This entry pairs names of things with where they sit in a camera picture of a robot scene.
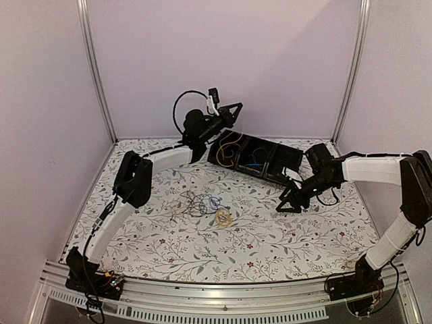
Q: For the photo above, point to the aluminium frame post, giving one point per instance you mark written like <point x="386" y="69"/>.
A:
<point x="359" y="42"/>
<point x="95" y="74"/>

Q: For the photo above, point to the floral tablecloth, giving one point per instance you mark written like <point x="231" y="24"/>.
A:
<point x="207" y="223"/>

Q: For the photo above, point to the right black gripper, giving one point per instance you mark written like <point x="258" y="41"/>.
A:
<point x="295" y="194"/>

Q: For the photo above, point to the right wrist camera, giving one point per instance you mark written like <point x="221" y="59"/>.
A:
<point x="293" y="176"/>

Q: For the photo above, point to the aluminium front rail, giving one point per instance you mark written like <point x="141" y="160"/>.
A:
<point x="150" y="301"/>

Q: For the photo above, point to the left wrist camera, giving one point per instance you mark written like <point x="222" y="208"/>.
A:
<point x="212" y="101"/>

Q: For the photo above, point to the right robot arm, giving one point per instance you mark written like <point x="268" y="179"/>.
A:
<point x="407" y="174"/>

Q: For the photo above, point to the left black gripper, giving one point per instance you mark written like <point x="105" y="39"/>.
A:
<point x="226" y="115"/>

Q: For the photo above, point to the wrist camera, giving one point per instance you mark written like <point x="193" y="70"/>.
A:
<point x="212" y="101"/>
<point x="293" y="176"/>

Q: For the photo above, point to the right aluminium frame post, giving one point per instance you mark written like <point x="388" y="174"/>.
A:
<point x="359" y="42"/>

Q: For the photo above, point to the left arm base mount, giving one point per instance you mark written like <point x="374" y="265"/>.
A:
<point x="107" y="285"/>

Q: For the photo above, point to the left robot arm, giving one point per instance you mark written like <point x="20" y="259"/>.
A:
<point x="133" y="182"/>

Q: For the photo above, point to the black three-compartment bin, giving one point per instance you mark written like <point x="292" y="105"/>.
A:
<point x="254" y="156"/>

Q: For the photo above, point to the left aluminium frame post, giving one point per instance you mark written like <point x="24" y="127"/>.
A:
<point x="95" y="74"/>

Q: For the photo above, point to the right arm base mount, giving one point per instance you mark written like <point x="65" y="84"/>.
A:
<point x="361" y="297"/>

